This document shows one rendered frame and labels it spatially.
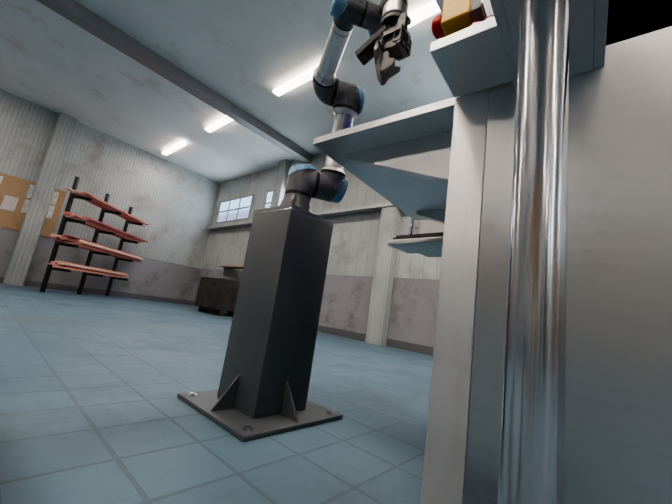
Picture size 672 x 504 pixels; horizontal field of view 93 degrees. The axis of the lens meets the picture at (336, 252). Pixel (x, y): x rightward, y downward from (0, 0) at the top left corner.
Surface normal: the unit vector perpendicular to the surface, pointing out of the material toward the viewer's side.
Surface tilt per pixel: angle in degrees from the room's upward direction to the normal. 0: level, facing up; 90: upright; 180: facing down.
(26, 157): 90
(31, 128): 90
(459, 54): 180
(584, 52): 180
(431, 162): 90
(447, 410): 90
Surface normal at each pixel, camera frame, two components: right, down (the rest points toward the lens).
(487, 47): -0.14, 0.97
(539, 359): -0.34, -0.22
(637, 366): -0.60, -0.23
